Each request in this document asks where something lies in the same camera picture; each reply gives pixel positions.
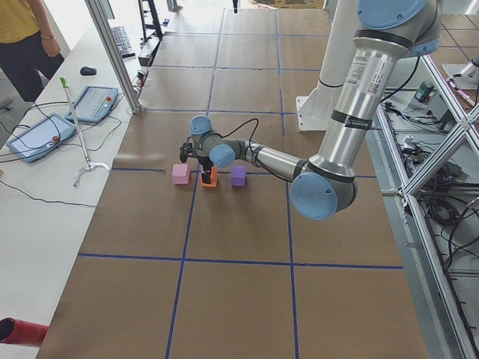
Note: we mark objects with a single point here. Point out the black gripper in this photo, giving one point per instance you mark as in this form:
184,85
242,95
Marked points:
205,163

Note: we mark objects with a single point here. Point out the orange foam cube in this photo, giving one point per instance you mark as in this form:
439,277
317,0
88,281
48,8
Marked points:
213,181

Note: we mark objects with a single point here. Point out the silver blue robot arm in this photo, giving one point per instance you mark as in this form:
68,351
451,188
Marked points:
366,41

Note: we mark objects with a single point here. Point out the pink foam cube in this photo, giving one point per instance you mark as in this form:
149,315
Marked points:
180,174

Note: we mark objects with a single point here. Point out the purple foam cube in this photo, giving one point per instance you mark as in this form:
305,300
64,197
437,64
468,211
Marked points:
238,176

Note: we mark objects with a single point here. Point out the far blue teach pendant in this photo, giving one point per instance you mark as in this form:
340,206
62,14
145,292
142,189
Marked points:
94,103

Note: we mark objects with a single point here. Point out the blue teach pendant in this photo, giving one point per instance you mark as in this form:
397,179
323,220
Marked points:
41,138
94,103

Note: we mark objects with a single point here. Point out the black computer mouse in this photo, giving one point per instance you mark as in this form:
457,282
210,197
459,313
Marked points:
88,71

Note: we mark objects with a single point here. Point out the black keyboard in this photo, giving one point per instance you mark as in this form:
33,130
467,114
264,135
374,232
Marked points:
122,41

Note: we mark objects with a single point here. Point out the near blue teach pendant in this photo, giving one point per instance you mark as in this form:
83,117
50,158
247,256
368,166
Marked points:
41,138

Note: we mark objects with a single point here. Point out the person in yellow shirt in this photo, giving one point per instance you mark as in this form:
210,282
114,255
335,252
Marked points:
29,48

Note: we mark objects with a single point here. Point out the green power adapter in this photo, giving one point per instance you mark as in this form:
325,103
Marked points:
424,91

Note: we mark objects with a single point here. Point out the red cylinder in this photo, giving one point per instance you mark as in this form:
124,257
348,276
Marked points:
22,333

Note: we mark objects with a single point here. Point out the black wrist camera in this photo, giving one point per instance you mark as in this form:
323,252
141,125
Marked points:
186,151

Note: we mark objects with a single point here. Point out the grabber stick green handle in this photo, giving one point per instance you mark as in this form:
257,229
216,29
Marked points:
89,165

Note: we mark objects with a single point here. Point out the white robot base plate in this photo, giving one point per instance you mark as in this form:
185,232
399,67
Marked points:
310,114

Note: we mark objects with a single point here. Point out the grey aluminium frame post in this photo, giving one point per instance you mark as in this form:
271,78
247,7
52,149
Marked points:
101,23

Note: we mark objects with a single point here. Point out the aluminium frame structure right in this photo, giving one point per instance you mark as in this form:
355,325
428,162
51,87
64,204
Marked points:
426,154

